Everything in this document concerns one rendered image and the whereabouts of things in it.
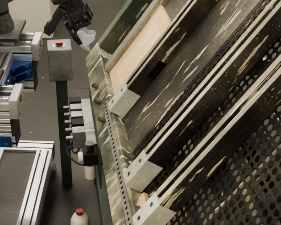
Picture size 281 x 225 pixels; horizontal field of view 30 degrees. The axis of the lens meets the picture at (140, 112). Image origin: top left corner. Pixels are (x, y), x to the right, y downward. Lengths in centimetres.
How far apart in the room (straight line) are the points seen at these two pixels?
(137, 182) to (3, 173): 133
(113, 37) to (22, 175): 92
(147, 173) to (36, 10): 317
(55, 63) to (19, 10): 218
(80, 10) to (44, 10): 306
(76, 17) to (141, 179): 58
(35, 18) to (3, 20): 226
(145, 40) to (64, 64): 52
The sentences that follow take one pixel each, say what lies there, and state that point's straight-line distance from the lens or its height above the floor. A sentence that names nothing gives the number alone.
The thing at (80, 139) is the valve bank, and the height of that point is 72.
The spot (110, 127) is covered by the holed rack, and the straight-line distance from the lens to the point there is 210.
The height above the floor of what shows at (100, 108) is 85.
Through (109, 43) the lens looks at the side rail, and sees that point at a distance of 267.
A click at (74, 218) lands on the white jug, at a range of 274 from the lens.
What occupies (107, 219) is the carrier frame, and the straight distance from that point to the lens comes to 270.
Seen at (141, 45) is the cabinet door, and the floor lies 108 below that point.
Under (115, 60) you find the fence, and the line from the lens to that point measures 244.
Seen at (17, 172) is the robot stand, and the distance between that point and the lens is 297.
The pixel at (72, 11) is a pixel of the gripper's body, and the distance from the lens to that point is 169.
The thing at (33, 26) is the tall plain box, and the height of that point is 11.
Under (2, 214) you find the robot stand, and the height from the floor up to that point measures 21.
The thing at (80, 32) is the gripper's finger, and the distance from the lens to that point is 171.
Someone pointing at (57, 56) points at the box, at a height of 90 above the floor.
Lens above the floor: 212
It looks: 34 degrees down
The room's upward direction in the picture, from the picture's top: 2 degrees clockwise
